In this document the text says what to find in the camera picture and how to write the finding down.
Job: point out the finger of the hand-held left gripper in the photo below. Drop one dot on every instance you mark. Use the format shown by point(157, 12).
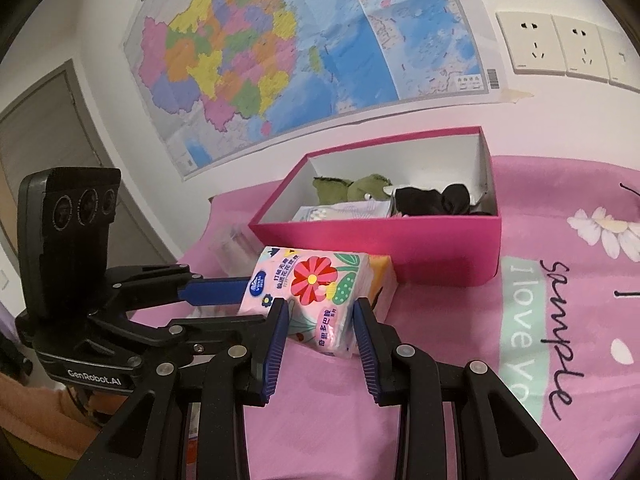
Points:
point(210, 327)
point(215, 292)

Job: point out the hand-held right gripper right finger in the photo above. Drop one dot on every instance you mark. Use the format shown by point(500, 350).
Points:
point(362, 347)

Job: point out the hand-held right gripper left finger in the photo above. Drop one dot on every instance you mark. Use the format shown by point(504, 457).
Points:
point(277, 347)

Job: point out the floral tissue pack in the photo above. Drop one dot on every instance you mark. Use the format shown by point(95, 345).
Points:
point(320, 285)

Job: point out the pink cardboard box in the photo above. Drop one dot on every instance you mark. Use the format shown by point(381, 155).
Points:
point(400, 247)

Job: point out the person's left forearm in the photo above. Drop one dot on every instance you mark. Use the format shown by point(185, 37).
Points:
point(45, 405)

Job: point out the clear plastic container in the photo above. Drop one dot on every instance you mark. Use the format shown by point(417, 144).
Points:
point(235, 250)

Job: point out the pink printed blanket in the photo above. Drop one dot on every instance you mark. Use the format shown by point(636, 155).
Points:
point(450, 340)

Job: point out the grey door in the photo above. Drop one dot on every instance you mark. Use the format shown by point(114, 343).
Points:
point(55, 130)

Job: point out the white packet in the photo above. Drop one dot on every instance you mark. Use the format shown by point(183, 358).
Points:
point(345, 211)

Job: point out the green plush toy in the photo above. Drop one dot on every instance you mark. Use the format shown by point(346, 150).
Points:
point(360, 187)

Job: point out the black cloth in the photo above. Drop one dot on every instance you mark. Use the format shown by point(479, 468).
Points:
point(440, 200)

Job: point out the wall map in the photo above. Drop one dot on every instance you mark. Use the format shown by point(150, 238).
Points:
point(300, 60)

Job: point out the white wall outlet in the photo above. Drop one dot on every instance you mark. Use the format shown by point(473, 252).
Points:
point(582, 50)
point(532, 42)

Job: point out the white wall switch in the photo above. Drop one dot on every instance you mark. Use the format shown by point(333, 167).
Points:
point(622, 57)

